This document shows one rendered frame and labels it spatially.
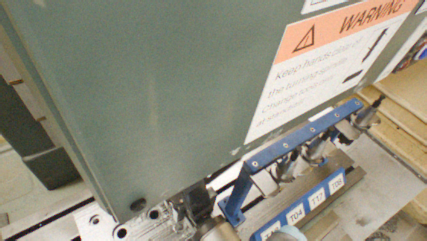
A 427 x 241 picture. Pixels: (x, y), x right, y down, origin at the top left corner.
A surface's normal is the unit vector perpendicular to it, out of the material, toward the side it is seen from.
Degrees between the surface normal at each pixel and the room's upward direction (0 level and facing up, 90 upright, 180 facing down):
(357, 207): 24
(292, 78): 90
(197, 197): 58
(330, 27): 90
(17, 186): 0
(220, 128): 90
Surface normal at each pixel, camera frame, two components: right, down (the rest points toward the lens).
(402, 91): -0.82, 0.37
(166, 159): 0.55, 0.67
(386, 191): -0.24, -0.43
